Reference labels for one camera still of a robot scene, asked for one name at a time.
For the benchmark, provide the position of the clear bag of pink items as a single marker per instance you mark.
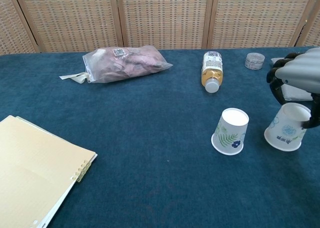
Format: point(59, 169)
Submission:
point(125, 65)

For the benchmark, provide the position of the woven wicker folding screen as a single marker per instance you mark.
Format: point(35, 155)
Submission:
point(162, 15)

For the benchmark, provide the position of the beige loose-leaf notebook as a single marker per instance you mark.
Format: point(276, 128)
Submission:
point(32, 163)

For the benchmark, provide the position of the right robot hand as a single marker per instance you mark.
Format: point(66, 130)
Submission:
point(302, 70)

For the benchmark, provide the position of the blue felt table cover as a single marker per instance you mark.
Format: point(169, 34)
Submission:
point(150, 127)

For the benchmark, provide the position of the tea bottle with white cap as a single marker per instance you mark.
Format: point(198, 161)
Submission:
point(212, 70)

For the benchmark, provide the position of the white paper cup fern print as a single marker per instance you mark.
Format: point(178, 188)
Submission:
point(230, 132)

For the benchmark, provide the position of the small clear plastic jar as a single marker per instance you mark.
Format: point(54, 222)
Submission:
point(254, 62)

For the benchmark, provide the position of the white paper cup with text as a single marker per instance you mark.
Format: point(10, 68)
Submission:
point(282, 130)

